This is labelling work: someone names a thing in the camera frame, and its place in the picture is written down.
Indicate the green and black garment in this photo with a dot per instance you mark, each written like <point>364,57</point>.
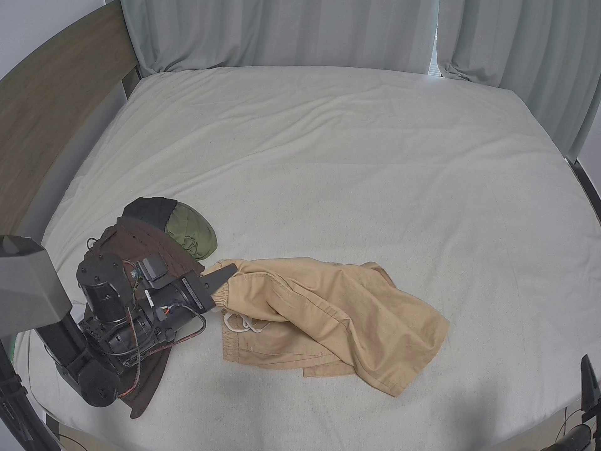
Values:
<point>188,228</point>

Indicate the tan shorts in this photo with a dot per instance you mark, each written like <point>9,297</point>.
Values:
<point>338,308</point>

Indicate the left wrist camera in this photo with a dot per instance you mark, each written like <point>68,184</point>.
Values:
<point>152,270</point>

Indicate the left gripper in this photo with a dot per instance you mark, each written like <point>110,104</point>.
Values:
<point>176,310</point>

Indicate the brown shorts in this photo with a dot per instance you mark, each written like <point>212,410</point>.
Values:
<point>155,252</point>

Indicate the bed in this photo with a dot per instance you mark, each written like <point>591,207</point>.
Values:
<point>328,158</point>

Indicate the pale green curtain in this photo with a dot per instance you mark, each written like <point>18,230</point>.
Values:
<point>281,17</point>
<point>526,26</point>

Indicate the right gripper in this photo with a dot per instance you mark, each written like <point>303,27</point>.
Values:
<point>570,439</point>

